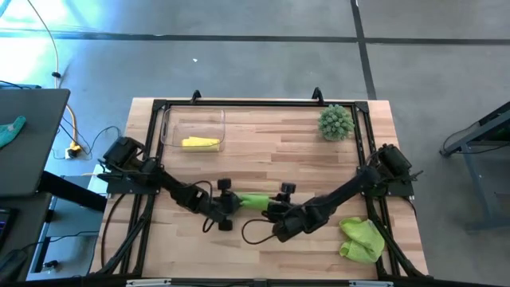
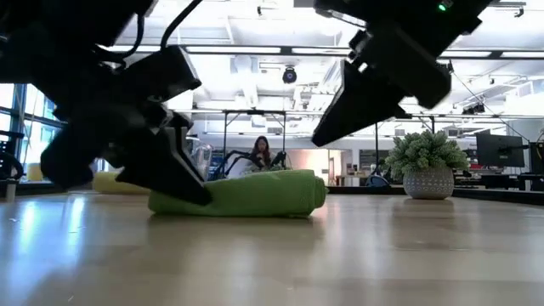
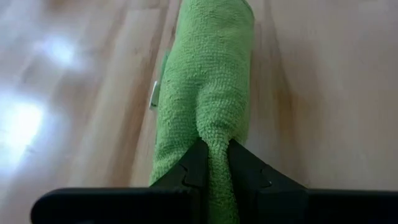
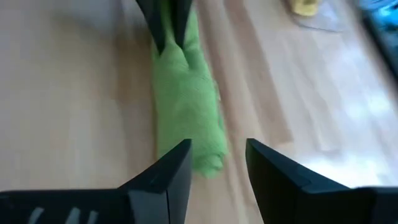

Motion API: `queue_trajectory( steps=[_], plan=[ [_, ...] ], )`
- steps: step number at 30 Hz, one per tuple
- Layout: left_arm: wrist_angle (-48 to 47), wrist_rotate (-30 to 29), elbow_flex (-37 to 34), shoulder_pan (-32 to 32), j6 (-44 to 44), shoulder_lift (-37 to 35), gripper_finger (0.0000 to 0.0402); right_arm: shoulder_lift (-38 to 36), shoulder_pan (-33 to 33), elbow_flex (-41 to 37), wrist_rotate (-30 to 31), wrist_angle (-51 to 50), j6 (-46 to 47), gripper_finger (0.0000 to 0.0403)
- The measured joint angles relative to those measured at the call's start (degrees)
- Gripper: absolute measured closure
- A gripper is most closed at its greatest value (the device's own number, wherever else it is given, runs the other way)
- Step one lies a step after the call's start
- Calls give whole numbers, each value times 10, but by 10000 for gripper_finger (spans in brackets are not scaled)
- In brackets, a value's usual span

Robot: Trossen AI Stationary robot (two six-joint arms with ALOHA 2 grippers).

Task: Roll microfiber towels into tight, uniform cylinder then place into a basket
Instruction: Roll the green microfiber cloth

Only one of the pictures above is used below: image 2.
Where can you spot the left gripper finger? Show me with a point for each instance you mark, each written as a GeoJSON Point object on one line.
{"type": "Point", "coordinates": [161, 170]}
{"type": "Point", "coordinates": [180, 136]}

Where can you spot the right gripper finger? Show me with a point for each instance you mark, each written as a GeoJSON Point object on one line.
{"type": "Point", "coordinates": [353, 110]}

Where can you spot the yellow microfiber towel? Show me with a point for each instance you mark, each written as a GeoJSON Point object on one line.
{"type": "Point", "coordinates": [106, 185]}

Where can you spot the green microfiber towel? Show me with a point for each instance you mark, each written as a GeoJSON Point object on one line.
{"type": "Point", "coordinates": [263, 193]}

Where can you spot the black background robot arm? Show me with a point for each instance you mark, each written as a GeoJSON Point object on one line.
{"type": "Point", "coordinates": [238, 155]}
{"type": "Point", "coordinates": [279, 158]}

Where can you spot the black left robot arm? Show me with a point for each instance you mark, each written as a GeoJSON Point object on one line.
{"type": "Point", "coordinates": [64, 34]}

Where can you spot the clear plastic basket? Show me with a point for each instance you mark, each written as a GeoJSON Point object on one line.
{"type": "Point", "coordinates": [204, 159]}

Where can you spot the large glass window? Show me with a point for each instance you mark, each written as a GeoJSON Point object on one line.
{"type": "Point", "coordinates": [32, 106]}

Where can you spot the blue background chair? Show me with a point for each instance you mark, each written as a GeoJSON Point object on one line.
{"type": "Point", "coordinates": [377, 182]}

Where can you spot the person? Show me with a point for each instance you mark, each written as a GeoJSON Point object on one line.
{"type": "Point", "coordinates": [261, 151]}

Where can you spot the yellow bin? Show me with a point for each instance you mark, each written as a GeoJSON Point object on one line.
{"type": "Point", "coordinates": [34, 172]}

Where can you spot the artificial potted plant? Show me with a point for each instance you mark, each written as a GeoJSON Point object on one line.
{"type": "Point", "coordinates": [427, 183]}

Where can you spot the black office chair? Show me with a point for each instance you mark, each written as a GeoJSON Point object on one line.
{"type": "Point", "coordinates": [8, 166]}

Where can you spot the large black computer monitor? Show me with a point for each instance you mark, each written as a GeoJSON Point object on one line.
{"type": "Point", "coordinates": [499, 151]}

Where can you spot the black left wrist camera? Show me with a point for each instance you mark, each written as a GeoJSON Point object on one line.
{"type": "Point", "coordinates": [166, 74]}

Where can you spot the black ceiling camera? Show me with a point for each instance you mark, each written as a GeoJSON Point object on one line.
{"type": "Point", "coordinates": [290, 75]}

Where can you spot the black aluminium table frame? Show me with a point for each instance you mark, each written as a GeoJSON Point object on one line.
{"type": "Point", "coordinates": [489, 195]}

